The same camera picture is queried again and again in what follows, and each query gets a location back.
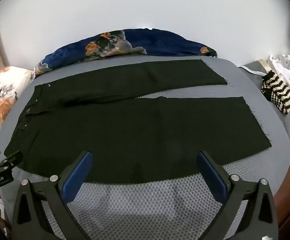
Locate black cream striped knit cloth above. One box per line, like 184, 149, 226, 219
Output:
260, 71, 290, 116

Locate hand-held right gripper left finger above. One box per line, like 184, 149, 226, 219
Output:
11, 151, 93, 240

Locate white floral pillow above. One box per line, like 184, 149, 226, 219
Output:
0, 66, 36, 153

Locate grey cushion with white trim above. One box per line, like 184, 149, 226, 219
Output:
238, 59, 271, 78

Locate grey mesh mat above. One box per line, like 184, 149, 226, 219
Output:
0, 56, 290, 240

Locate black pants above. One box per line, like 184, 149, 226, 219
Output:
4, 59, 272, 184

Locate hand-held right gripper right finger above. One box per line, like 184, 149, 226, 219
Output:
196, 150, 279, 240

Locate blue floral blanket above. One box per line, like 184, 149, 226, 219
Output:
34, 28, 218, 76

